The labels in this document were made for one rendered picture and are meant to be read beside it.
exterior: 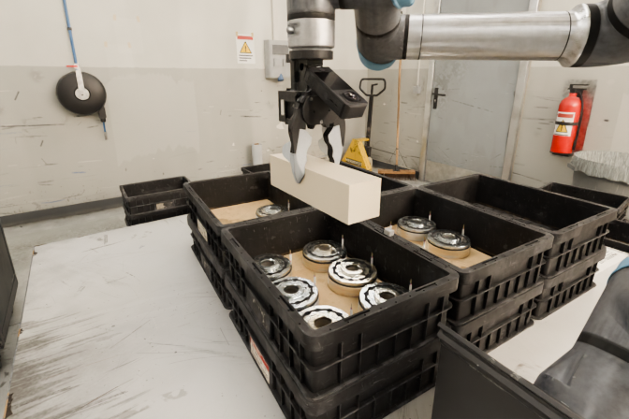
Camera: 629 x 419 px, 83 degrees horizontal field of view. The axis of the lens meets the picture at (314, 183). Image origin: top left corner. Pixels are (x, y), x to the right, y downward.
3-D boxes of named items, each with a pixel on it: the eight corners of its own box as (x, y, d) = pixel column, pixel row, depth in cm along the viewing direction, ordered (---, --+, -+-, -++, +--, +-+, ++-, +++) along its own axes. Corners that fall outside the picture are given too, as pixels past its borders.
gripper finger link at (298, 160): (285, 177, 64) (297, 126, 62) (303, 184, 59) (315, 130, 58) (270, 175, 62) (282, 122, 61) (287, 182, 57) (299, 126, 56)
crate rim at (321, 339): (462, 287, 60) (464, 275, 59) (309, 355, 45) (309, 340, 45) (332, 212, 93) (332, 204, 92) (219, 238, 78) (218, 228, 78)
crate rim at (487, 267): (555, 246, 75) (558, 236, 74) (462, 287, 60) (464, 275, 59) (415, 194, 108) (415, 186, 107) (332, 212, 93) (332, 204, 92)
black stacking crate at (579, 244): (607, 252, 92) (619, 210, 89) (546, 284, 78) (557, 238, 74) (474, 206, 125) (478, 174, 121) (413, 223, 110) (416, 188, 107)
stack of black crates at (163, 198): (191, 235, 255) (184, 175, 242) (204, 252, 231) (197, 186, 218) (129, 250, 234) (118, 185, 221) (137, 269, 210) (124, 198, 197)
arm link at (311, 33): (344, 21, 54) (299, 16, 50) (343, 52, 56) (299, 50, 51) (317, 26, 60) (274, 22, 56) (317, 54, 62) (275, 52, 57)
